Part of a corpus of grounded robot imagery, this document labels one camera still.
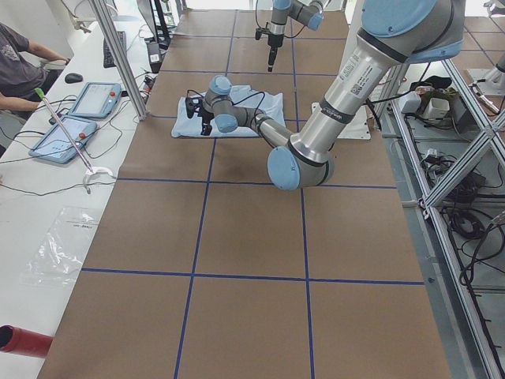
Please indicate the blue teach pendant far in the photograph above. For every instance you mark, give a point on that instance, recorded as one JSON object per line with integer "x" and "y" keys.
{"x": 96, "y": 100}

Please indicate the red cylinder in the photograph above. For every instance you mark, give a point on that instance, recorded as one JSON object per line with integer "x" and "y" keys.
{"x": 21, "y": 341}

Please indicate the clear plastic bag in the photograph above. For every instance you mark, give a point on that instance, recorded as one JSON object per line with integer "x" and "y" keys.
{"x": 61, "y": 254}

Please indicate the metal rod with green tip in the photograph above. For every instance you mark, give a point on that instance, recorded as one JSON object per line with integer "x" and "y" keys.
{"x": 53, "y": 113}

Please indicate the black computer mouse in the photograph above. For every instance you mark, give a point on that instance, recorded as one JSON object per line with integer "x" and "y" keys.
{"x": 73, "y": 78}

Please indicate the aluminium frame rail structure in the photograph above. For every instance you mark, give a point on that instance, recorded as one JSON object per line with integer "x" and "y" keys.
{"x": 453, "y": 191}

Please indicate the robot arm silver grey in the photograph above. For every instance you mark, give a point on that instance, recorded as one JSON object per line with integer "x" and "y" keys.
{"x": 310, "y": 16}
{"x": 391, "y": 33}

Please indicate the blue teach pendant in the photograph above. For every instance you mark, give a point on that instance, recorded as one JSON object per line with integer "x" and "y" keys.
{"x": 96, "y": 100}
{"x": 55, "y": 146}

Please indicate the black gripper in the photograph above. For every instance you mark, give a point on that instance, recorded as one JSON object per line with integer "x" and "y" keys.
{"x": 271, "y": 42}
{"x": 207, "y": 118}

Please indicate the light blue striped shirt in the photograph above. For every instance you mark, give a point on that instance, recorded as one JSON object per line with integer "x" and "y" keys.
{"x": 234, "y": 115}

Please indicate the aluminium frame post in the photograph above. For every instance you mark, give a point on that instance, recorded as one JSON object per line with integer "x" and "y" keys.
{"x": 109, "y": 31}

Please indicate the blue teach pendant near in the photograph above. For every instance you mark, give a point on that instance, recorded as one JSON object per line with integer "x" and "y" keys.
{"x": 55, "y": 146}

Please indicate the seated person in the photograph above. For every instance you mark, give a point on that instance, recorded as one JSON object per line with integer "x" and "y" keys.
{"x": 20, "y": 78}

